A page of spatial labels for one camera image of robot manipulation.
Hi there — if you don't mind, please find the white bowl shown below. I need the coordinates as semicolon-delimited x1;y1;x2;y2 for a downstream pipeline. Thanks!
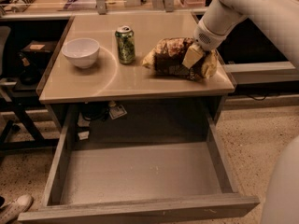
62;38;100;69

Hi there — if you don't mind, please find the white sneaker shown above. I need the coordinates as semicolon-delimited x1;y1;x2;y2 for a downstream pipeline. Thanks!
0;194;34;224

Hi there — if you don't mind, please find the grey cabinet with counter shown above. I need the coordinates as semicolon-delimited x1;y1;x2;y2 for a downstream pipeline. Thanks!
39;12;235;127

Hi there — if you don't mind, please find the white paper tag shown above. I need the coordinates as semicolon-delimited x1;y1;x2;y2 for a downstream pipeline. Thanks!
109;105;127;119

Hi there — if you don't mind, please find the grey open drawer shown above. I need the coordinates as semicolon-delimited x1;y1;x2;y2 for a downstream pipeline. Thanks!
19;100;259;224

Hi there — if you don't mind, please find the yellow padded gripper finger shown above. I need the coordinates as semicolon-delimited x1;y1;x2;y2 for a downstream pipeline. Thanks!
182;43;205;69

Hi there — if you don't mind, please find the brown sea salt chip bag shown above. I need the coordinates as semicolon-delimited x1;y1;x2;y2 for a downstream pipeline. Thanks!
142;37;218;81

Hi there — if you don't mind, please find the green soda can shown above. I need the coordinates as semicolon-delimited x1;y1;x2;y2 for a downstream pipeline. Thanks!
115;25;135;64

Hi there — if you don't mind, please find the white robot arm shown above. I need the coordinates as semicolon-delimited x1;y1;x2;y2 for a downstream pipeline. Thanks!
193;0;299;224

